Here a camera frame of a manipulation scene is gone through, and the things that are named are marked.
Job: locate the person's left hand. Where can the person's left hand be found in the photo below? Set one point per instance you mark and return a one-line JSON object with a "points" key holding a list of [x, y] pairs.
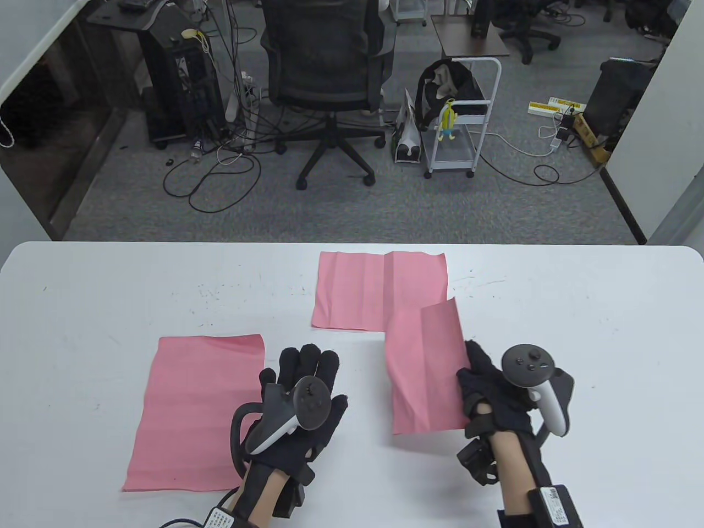
{"points": [[313, 366]]}

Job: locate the person's right hand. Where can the person's right hand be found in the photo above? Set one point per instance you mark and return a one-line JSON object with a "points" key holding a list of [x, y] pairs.
{"points": [[484, 379]]}

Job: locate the pink cloth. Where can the pink cloth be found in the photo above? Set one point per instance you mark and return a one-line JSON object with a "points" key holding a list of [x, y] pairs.
{"points": [[352, 291], [192, 412], [423, 374]]}

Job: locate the person's right forearm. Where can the person's right forearm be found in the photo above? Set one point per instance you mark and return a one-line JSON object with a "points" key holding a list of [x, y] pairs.
{"points": [[511, 473]]}

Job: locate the person's left forearm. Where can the person's left forearm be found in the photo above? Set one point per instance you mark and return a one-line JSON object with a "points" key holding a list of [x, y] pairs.
{"points": [[269, 495]]}

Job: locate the white rolling cart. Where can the white rolling cart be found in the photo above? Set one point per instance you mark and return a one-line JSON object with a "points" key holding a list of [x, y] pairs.
{"points": [[456, 163]]}

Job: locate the white tote bag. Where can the white tote bag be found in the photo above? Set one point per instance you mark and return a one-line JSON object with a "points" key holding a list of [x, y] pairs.
{"points": [[407, 148]]}

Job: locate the small plastic bottle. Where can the small plastic bottle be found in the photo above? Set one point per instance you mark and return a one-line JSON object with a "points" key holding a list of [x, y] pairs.
{"points": [[196, 149]]}

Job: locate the yellow toy figure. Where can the yellow toy figure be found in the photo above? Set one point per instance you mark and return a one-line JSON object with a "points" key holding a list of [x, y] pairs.
{"points": [[448, 121]]}

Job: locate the long white power strip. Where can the long white power strip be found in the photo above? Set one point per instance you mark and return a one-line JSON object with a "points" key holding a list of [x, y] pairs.
{"points": [[250, 110]]}

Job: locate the white yellow-labelled power strip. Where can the white yellow-labelled power strip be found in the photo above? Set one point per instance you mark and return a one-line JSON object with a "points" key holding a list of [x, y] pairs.
{"points": [[566, 103], [544, 109]]}

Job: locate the black bag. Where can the black bag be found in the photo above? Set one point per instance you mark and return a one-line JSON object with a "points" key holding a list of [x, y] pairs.
{"points": [[462, 82]]}

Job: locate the black mesh office chair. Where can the black mesh office chair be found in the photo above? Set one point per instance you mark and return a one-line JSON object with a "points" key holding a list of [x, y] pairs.
{"points": [[324, 60]]}

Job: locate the black computer tower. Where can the black computer tower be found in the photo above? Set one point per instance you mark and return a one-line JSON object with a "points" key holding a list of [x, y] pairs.
{"points": [[181, 82]]}

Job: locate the black lit computer case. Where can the black lit computer case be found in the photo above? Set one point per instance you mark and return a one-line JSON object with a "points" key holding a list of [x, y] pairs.
{"points": [[616, 93]]}

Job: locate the brown side table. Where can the brown side table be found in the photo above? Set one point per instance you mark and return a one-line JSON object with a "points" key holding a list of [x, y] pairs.
{"points": [[473, 47]]}

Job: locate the black swivel chair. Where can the black swivel chair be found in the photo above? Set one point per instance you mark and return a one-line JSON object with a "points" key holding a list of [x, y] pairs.
{"points": [[522, 33]]}

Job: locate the small cream gadget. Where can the small cream gadget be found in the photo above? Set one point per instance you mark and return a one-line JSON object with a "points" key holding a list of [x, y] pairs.
{"points": [[190, 33]]}

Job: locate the black bottle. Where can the black bottle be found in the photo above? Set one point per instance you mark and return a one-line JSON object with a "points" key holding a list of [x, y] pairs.
{"points": [[480, 22]]}

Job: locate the black keyboard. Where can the black keyboard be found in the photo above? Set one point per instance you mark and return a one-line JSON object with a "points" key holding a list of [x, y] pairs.
{"points": [[136, 5]]}

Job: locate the dark wooden desk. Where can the dark wooden desk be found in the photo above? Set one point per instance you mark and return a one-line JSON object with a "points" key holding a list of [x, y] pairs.
{"points": [[110, 16]]}

